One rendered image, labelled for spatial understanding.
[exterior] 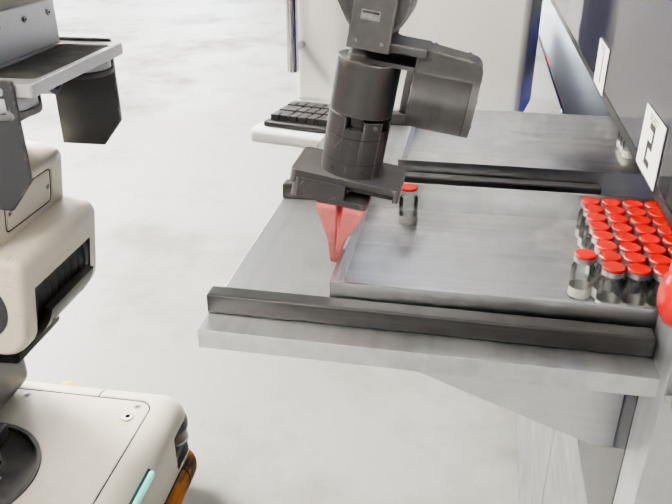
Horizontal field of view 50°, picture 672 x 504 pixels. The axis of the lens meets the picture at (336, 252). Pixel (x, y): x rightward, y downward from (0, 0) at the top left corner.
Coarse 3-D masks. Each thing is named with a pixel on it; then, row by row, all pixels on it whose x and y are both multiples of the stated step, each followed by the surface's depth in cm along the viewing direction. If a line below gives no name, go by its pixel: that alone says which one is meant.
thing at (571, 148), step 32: (416, 128) 119; (480, 128) 118; (512, 128) 117; (544, 128) 116; (576, 128) 115; (608, 128) 114; (416, 160) 95; (448, 160) 105; (480, 160) 105; (512, 160) 105; (544, 160) 105; (576, 160) 105; (608, 160) 105; (608, 192) 92; (640, 192) 92
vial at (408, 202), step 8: (408, 192) 83; (416, 192) 83; (400, 200) 84; (408, 200) 83; (416, 200) 84; (400, 208) 84; (408, 208) 84; (416, 208) 84; (400, 216) 85; (408, 216) 84; (416, 216) 85; (408, 224) 85
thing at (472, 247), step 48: (432, 192) 88; (480, 192) 87; (528, 192) 86; (384, 240) 81; (432, 240) 81; (480, 240) 81; (528, 240) 81; (576, 240) 81; (336, 288) 66; (384, 288) 66; (432, 288) 65; (480, 288) 72; (528, 288) 72
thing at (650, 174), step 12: (648, 108) 70; (648, 120) 70; (660, 120) 65; (648, 132) 69; (660, 132) 65; (660, 144) 65; (648, 156) 68; (660, 156) 64; (648, 168) 68; (648, 180) 68
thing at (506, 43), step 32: (320, 0) 151; (448, 0) 142; (480, 0) 140; (512, 0) 137; (320, 32) 154; (416, 32) 147; (448, 32) 144; (480, 32) 142; (512, 32) 140; (320, 64) 158; (512, 64) 142; (320, 96) 161; (480, 96) 148; (512, 96) 145
